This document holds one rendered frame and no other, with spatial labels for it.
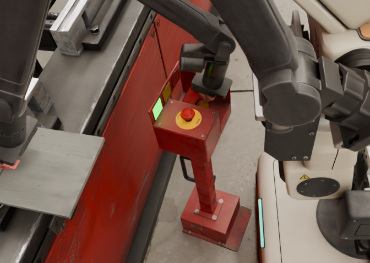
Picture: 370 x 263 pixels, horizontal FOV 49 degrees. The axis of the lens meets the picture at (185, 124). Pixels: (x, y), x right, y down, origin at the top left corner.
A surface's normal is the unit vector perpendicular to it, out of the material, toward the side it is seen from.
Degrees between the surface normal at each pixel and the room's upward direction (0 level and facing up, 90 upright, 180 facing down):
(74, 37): 90
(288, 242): 0
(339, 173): 90
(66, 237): 90
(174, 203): 0
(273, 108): 92
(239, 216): 0
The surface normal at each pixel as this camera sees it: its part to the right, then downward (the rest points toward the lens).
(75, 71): -0.12, -0.59
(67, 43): -0.25, 0.79
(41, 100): 0.96, 0.13
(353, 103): 0.17, 0.51
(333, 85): 0.50, -0.45
